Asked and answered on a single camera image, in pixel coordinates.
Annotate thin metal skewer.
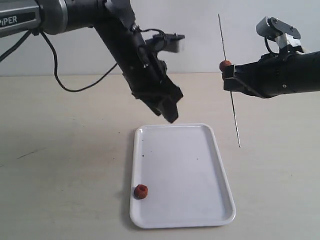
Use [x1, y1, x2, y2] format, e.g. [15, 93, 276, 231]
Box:
[217, 13, 241, 148]

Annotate white rectangular plastic tray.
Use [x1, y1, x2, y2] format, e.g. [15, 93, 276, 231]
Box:
[129, 123, 236, 229]

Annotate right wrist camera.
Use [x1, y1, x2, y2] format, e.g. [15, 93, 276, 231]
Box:
[256, 16, 302, 49]

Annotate black right camera cable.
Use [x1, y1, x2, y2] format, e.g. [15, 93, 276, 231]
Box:
[264, 37, 281, 55]

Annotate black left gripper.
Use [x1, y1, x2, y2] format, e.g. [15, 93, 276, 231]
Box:
[119, 38, 184, 123]

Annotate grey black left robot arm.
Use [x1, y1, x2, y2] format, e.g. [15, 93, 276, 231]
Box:
[0, 0, 184, 123]

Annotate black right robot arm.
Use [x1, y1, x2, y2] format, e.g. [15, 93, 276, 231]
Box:
[222, 51, 320, 99]

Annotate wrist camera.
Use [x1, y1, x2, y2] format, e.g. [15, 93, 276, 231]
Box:
[145, 33, 185, 53]
[256, 16, 302, 49]

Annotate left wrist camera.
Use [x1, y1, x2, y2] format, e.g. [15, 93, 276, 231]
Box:
[145, 33, 185, 53]

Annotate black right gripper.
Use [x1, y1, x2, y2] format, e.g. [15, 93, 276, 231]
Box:
[223, 54, 295, 98]

